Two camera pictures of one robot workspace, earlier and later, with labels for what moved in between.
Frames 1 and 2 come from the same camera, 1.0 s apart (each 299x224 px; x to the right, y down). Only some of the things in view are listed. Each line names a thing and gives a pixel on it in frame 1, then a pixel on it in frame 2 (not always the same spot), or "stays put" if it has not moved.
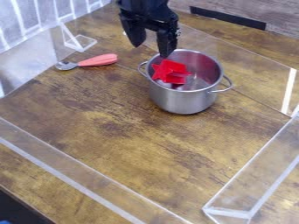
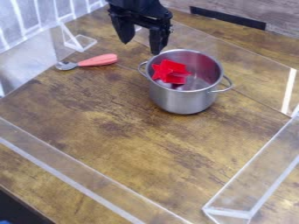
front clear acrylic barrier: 100,185 stays put
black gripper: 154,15 to 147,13
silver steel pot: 195,96 stays put
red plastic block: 171,71 stays put
